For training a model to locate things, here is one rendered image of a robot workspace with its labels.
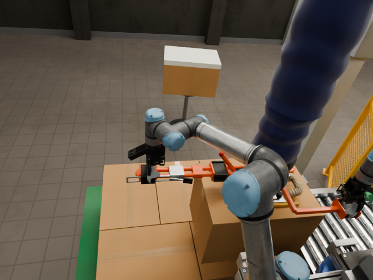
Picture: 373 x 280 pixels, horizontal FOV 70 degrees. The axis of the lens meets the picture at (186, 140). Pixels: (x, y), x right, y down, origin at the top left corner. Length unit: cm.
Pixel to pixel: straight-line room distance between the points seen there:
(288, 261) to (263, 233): 27
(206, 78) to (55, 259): 218
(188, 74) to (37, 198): 192
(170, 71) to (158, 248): 181
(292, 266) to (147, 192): 127
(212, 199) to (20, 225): 184
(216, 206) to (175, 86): 188
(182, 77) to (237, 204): 232
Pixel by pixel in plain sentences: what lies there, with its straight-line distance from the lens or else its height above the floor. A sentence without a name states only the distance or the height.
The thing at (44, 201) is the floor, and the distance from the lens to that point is 287.
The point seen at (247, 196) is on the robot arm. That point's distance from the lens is 72.
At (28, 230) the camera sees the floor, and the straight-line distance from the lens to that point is 272.
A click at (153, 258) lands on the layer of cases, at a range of 179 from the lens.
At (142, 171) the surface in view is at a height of 122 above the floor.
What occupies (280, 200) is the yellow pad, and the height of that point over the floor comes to 109.
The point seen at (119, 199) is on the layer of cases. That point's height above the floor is 54.
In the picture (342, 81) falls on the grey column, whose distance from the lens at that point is 265.
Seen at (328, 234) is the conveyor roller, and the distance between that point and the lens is 225.
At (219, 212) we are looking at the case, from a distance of 135.
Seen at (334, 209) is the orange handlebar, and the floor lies 121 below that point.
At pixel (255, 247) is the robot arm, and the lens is 87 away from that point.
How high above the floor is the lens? 214
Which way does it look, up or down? 39 degrees down
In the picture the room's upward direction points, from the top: 8 degrees clockwise
